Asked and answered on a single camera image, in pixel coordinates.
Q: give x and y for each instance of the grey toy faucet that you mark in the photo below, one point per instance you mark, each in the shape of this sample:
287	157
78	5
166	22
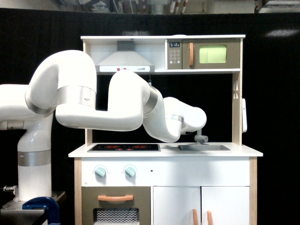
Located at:
199	138

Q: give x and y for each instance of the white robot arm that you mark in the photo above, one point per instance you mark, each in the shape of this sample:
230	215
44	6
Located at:
64	88

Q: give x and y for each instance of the grey toy range hood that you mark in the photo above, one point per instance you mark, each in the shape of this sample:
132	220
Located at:
125	58

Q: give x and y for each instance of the right mint stove knob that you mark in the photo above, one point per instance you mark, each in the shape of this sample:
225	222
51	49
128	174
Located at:
130	171

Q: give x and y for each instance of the mint stove knob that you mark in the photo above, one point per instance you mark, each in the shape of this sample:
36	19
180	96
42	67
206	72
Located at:
100	171
130	171

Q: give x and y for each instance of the grey toy sink basin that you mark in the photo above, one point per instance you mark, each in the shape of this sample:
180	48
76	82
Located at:
203	147

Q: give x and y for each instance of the black toy stovetop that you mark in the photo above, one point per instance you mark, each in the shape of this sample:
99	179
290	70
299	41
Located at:
127	147

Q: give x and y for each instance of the toy microwave with green window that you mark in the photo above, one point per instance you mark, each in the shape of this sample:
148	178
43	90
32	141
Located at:
221	53

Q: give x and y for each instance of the left mint stove knob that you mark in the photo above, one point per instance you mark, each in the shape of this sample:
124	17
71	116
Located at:
100	171

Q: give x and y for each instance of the white wooden toy kitchen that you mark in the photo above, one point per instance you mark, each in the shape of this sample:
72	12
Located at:
171	167

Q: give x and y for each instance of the toy oven door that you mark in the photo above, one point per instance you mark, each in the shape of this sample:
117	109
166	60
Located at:
116	206

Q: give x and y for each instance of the white side-mounted toy phone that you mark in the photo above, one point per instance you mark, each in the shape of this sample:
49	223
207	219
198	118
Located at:
244	116

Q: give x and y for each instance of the left white cabinet door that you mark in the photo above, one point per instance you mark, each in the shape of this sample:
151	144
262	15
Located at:
176	205

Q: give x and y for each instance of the white cabinet door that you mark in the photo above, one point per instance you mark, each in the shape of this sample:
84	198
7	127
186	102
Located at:
176	205
225	205

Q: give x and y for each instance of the right white cabinet door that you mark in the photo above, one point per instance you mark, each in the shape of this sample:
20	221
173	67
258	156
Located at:
225	205

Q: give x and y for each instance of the blue clamp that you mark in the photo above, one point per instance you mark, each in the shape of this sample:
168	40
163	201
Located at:
48	204

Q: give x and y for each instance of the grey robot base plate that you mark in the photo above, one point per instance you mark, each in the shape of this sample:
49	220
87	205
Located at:
15	205

